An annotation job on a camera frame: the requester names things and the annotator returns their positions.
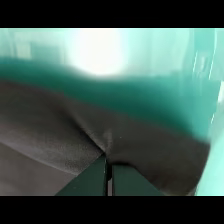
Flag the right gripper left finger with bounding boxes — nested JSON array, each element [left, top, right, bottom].
[[54, 153, 109, 197]]

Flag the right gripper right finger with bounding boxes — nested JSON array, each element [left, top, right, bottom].
[[111, 161, 165, 197]]

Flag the dark grey garment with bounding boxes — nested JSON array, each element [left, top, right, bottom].
[[0, 79, 212, 197]]

